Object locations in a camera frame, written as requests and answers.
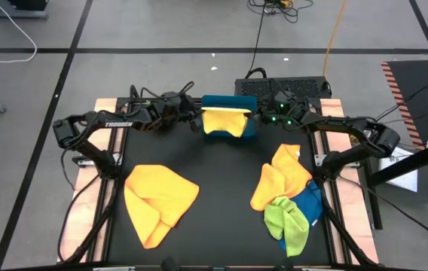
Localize black desk cables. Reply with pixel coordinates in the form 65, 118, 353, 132
375, 67, 428, 131

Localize tangled black cable bundle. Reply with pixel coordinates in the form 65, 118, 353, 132
249, 0, 315, 24

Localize yellow microfiber towel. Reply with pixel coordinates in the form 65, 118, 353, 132
200, 107, 252, 139

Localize white floor cable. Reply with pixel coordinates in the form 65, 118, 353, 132
0, 0, 38, 64

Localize black mat striped edges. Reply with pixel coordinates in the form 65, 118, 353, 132
381, 59, 428, 151

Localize long black cable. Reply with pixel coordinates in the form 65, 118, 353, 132
340, 177, 428, 248

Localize black perforated computer case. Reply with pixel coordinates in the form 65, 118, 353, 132
234, 76, 332, 100

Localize green microfiber towel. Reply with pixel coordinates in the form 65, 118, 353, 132
263, 195, 310, 257

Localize orange microfiber towel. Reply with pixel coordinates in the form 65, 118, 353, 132
249, 143, 313, 212
123, 164, 200, 250

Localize black table frame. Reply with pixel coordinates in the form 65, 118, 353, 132
100, 85, 338, 266

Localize yellow cable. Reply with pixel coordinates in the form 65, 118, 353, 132
322, 0, 347, 78

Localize black floor cable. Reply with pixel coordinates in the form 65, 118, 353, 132
244, 0, 268, 79

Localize grey furniture base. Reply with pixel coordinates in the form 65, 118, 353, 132
0, 0, 49, 20

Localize white paper sheet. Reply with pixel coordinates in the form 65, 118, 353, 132
379, 146, 419, 193

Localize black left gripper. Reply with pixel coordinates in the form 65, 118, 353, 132
152, 91, 204, 133

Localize black frame strut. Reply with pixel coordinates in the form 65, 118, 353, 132
317, 187, 379, 266
63, 180, 121, 264

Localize blue microfiber towel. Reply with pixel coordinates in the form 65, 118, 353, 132
277, 179, 324, 253

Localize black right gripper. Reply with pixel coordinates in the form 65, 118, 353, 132
252, 89, 307, 132

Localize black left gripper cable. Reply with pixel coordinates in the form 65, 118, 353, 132
138, 81, 196, 103

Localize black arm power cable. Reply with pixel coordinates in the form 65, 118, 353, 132
57, 175, 100, 263

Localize teal plastic bin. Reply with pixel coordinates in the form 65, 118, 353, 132
200, 94, 258, 143

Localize black desk frame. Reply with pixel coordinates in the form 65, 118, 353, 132
364, 135, 428, 231

